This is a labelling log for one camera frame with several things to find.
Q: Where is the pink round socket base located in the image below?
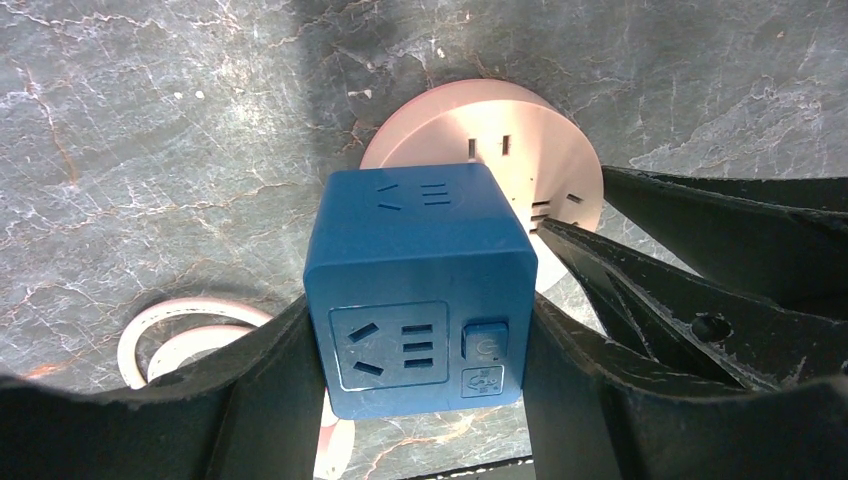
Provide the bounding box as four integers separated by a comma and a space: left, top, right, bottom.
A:
357, 78, 605, 296

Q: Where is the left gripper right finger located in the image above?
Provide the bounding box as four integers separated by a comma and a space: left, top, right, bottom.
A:
523, 296, 847, 479

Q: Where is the blue cube socket adapter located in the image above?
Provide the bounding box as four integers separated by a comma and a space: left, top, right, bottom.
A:
303, 163, 538, 420

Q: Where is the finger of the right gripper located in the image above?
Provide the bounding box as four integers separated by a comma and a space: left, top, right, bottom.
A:
602, 166, 847, 320
537, 220, 795, 391

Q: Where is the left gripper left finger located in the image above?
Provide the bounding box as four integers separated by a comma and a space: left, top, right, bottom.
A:
1, 298, 325, 479

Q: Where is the pink coiled power cable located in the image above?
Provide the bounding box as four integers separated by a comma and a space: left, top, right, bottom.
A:
117, 296, 357, 480

